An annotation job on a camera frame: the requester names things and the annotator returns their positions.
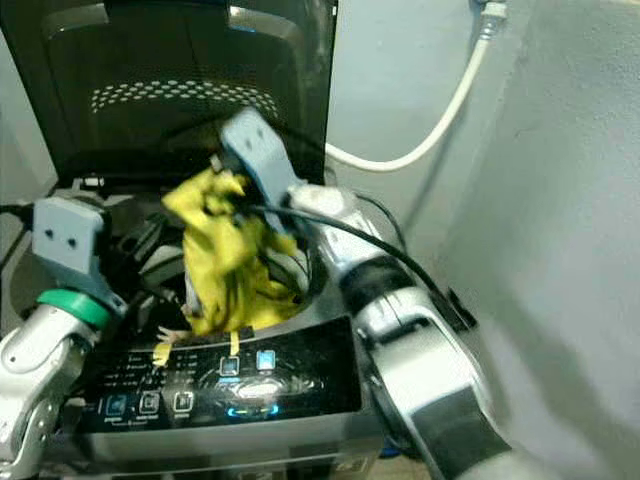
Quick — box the yellow garment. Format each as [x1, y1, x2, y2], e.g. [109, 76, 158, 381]
[162, 168, 303, 337]

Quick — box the grey top-load washing machine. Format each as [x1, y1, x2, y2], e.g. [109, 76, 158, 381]
[0, 176, 389, 477]

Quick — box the dark transparent washer lid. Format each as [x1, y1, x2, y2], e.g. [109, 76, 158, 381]
[0, 0, 340, 187]

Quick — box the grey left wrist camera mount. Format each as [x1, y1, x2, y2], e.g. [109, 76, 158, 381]
[32, 197, 107, 301]

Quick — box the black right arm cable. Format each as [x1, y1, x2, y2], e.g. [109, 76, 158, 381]
[248, 203, 479, 333]

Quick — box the white water hose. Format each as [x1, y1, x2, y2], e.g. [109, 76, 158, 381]
[324, 0, 507, 174]

